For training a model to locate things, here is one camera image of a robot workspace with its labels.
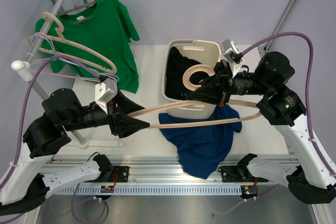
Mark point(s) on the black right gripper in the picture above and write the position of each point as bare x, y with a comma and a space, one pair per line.
216, 88

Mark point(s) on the grey metal clothes rail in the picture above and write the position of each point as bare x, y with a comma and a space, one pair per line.
22, 67

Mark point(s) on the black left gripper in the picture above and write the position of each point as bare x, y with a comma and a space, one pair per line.
121, 123

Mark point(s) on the aluminium frame post right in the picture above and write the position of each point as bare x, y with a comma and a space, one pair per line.
279, 27

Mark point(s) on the aluminium mounting rail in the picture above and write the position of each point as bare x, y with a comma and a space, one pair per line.
164, 170

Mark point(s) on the cream plastic laundry basket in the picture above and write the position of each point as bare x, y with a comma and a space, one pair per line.
207, 53

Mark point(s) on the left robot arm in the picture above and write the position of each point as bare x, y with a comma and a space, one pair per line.
26, 188

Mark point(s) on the beige wooden hanger front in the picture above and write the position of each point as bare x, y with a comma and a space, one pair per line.
53, 51

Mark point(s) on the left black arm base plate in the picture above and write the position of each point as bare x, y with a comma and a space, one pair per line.
121, 173

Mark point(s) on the white slotted cable duct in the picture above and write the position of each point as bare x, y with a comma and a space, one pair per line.
154, 190

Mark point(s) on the beige wooden hanger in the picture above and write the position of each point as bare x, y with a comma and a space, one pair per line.
60, 29
53, 51
186, 81

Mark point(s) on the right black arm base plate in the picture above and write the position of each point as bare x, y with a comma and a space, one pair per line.
236, 174

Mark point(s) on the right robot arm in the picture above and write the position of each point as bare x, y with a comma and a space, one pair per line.
311, 182

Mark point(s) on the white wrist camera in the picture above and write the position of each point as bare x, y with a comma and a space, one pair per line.
104, 92
232, 55

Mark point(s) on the black t shirt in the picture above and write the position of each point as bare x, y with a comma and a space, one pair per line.
177, 64

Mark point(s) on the green t shirt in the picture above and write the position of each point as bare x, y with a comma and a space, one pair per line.
109, 32

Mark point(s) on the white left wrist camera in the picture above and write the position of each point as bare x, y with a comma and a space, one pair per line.
104, 92

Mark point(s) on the navy blue t shirt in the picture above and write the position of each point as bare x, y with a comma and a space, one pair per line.
201, 149

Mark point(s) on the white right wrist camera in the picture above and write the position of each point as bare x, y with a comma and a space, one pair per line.
232, 55

